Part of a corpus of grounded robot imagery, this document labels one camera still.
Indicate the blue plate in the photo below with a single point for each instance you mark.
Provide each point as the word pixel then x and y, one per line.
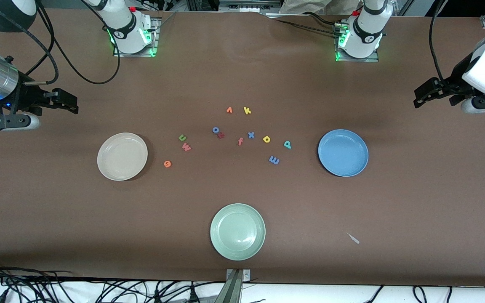
pixel 343 152

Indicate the pale green plate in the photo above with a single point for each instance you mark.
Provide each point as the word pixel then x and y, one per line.
pixel 238 232

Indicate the blue foam letter E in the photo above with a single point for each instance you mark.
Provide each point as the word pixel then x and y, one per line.
pixel 274 160

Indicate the small white paper scrap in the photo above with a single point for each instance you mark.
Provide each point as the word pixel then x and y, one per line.
pixel 353 238

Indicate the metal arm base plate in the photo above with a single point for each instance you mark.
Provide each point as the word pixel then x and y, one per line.
pixel 375 59
pixel 154 42

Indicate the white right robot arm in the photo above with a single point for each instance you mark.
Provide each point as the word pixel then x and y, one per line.
pixel 120 21

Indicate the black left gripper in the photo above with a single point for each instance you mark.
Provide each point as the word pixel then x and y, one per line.
pixel 451 82

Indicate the beige clothed person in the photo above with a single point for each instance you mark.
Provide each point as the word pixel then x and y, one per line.
pixel 310 5

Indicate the metal bracket plate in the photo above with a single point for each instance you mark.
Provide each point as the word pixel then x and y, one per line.
pixel 246 275

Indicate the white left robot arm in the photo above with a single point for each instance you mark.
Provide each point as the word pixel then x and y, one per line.
pixel 369 25

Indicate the aluminium frame rail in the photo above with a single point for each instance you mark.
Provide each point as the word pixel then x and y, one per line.
pixel 249 4

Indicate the beige brown plate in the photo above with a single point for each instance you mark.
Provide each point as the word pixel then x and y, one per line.
pixel 122 156

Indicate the grey metal camera pole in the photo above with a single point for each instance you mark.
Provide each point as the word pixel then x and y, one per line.
pixel 230 292

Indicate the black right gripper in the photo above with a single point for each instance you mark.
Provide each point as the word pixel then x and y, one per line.
pixel 26 96

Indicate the pink foam letter W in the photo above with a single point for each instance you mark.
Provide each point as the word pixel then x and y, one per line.
pixel 187 147

